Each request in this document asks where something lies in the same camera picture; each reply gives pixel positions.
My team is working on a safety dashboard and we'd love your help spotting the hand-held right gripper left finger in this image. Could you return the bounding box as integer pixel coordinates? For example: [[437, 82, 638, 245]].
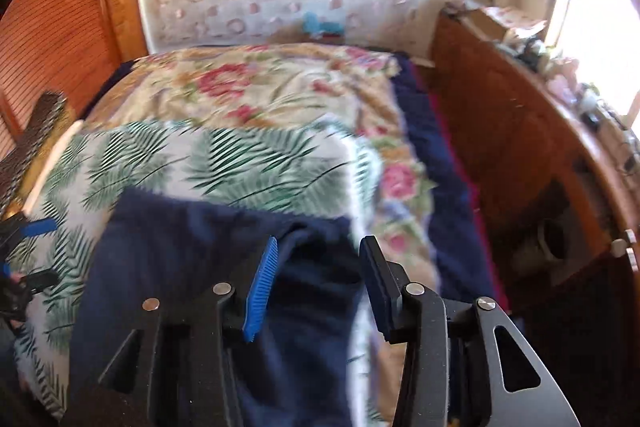
[[95, 234, 281, 427]]

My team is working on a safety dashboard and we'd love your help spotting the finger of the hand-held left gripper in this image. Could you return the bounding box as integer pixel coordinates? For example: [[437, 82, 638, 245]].
[[20, 269, 61, 297], [12, 217, 58, 240]]

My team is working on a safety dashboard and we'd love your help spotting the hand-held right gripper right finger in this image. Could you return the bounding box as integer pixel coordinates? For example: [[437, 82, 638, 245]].
[[359, 235, 581, 427]]

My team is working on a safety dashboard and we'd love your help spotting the navy t-shirt with orange print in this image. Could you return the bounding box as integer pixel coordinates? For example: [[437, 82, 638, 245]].
[[67, 187, 366, 427]]

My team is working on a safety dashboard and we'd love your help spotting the navy patterned pillow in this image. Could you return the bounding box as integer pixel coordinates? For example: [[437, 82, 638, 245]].
[[0, 91, 68, 212]]

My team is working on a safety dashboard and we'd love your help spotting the palm leaf print sheet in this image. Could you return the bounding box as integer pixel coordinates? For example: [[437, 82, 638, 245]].
[[12, 119, 386, 427]]

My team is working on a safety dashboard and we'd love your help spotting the navy blanket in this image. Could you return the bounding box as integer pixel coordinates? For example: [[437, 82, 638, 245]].
[[85, 52, 506, 313]]

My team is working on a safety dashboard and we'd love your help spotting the wooden cabinet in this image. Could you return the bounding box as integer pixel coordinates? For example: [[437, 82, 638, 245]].
[[430, 9, 640, 427]]

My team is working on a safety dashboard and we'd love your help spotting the wooden headboard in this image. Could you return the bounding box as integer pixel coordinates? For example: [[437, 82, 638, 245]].
[[0, 0, 148, 142]]

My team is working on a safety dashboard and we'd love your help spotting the floral bedsheet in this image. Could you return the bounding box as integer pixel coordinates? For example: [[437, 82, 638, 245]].
[[82, 42, 443, 427]]

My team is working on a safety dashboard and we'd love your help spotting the teal box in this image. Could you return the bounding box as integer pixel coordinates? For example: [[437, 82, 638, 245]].
[[302, 12, 346, 36]]

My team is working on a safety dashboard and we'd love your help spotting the cardboard box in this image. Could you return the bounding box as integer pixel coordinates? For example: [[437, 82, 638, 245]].
[[472, 6, 548, 42]]

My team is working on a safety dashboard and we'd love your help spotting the bright window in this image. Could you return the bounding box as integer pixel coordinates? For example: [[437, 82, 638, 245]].
[[545, 0, 640, 128]]

